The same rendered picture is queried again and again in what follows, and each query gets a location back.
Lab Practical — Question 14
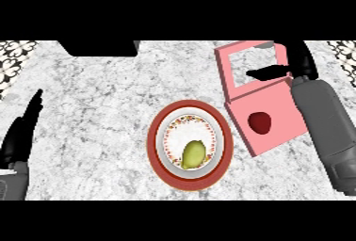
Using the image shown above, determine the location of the dark red tomato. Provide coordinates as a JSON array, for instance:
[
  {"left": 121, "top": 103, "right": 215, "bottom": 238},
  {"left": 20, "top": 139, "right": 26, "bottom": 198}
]
[{"left": 248, "top": 111, "right": 273, "bottom": 136}]

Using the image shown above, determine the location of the black appliance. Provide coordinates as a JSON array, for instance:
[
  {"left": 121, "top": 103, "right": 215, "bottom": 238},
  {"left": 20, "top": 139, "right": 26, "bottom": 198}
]
[{"left": 57, "top": 40, "right": 141, "bottom": 58}]

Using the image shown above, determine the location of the green yellow fruit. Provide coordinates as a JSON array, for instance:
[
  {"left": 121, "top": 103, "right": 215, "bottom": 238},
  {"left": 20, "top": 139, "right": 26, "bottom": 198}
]
[{"left": 178, "top": 139, "right": 208, "bottom": 170}]

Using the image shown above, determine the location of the pink cardboard box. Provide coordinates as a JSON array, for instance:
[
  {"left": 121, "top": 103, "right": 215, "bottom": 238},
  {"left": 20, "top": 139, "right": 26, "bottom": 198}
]
[{"left": 214, "top": 40, "right": 310, "bottom": 158}]

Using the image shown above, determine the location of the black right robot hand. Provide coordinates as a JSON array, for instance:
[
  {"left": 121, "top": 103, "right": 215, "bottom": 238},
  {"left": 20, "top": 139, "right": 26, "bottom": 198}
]
[{"left": 245, "top": 40, "right": 320, "bottom": 82}]

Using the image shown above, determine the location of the white patterned plate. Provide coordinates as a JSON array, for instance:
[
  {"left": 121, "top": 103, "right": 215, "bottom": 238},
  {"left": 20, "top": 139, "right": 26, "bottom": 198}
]
[{"left": 153, "top": 108, "right": 226, "bottom": 181}]

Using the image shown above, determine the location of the red round plate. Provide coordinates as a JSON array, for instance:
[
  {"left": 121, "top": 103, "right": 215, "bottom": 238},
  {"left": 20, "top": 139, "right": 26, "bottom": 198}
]
[{"left": 146, "top": 99, "right": 235, "bottom": 193}]

